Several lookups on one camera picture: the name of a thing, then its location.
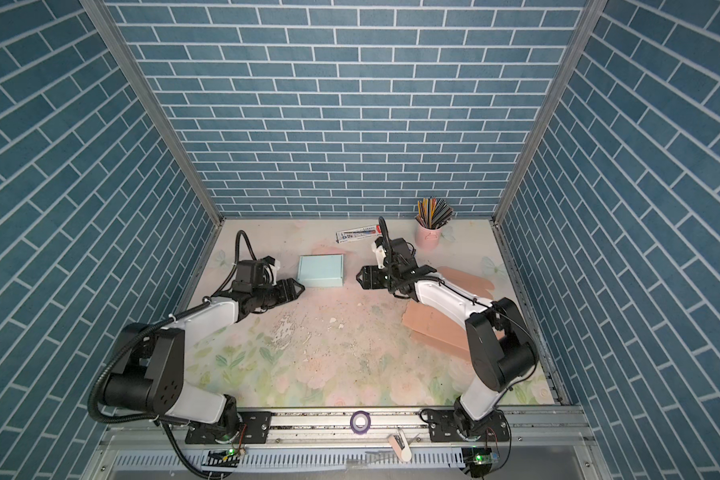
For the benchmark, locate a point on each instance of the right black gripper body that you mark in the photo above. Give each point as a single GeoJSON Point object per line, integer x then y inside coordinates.
{"type": "Point", "coordinates": [392, 278]}

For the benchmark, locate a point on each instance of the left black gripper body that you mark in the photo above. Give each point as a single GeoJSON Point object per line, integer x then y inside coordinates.
{"type": "Point", "coordinates": [263, 296]}

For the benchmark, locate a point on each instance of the light blue paper box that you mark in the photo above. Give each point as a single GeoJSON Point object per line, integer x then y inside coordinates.
{"type": "Point", "coordinates": [321, 271]}

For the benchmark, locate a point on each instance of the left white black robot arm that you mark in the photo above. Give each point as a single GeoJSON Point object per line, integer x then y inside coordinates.
{"type": "Point", "coordinates": [144, 379]}

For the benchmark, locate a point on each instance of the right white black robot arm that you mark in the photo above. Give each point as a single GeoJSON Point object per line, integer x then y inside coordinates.
{"type": "Point", "coordinates": [502, 351]}

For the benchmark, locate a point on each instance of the white pencil box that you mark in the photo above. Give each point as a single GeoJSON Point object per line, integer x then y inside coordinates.
{"type": "Point", "coordinates": [358, 233]}

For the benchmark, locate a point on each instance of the pink pen cup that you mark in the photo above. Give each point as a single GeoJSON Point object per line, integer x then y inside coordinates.
{"type": "Point", "coordinates": [427, 239]}

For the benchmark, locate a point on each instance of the colored pencils bundle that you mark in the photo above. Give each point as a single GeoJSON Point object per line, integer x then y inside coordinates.
{"type": "Point", "coordinates": [433, 213]}

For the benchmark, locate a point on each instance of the purple tape roll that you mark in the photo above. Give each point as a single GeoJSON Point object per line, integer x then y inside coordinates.
{"type": "Point", "coordinates": [360, 422]}

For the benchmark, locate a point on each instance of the white pink small tool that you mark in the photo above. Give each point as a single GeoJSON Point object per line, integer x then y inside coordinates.
{"type": "Point", "coordinates": [400, 446]}

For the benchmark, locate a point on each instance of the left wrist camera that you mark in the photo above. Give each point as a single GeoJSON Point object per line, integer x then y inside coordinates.
{"type": "Point", "coordinates": [271, 267]}

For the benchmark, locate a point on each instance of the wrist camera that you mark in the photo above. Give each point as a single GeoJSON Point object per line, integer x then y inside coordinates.
{"type": "Point", "coordinates": [271, 267]}
{"type": "Point", "coordinates": [383, 252]}

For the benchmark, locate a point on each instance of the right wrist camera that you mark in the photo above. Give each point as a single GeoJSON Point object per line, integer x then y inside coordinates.
{"type": "Point", "coordinates": [383, 252]}

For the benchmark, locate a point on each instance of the metal base rail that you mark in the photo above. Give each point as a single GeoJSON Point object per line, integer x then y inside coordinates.
{"type": "Point", "coordinates": [550, 441]}

